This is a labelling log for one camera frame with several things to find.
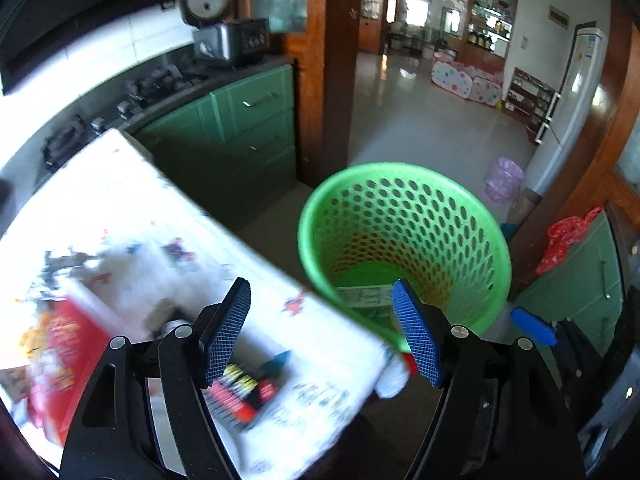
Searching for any black red battery box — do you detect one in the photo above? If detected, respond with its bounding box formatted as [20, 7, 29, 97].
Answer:
[204, 351, 291, 431]

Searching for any red instant noodle cup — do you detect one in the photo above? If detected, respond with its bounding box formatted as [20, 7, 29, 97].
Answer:
[21, 297, 111, 445]

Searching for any white blue milk carton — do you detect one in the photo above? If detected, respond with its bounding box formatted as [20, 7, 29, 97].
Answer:
[337, 285, 393, 309]

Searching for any green kitchen cabinet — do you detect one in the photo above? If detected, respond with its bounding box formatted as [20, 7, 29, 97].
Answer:
[136, 64, 296, 230]

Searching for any red plastic bag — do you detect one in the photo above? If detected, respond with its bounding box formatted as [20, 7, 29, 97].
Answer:
[535, 207, 603, 276]

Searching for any white patterned tablecloth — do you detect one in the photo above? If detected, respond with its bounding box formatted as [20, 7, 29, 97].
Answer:
[1, 130, 409, 479]

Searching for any green plastic basket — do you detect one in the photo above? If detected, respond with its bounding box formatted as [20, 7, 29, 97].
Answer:
[297, 162, 511, 352]

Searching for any white refrigerator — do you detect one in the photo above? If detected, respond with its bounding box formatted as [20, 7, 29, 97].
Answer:
[522, 27, 608, 196]

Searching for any polka dot play tent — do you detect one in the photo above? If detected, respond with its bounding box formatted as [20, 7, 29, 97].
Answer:
[431, 52, 503, 107]

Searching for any gas stove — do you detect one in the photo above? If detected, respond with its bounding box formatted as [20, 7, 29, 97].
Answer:
[37, 51, 213, 172]

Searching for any wooden glass cabinet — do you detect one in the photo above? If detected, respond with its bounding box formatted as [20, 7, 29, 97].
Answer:
[221, 0, 364, 187]

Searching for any black rice cooker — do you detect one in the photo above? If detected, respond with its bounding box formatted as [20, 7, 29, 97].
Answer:
[178, 0, 270, 67]

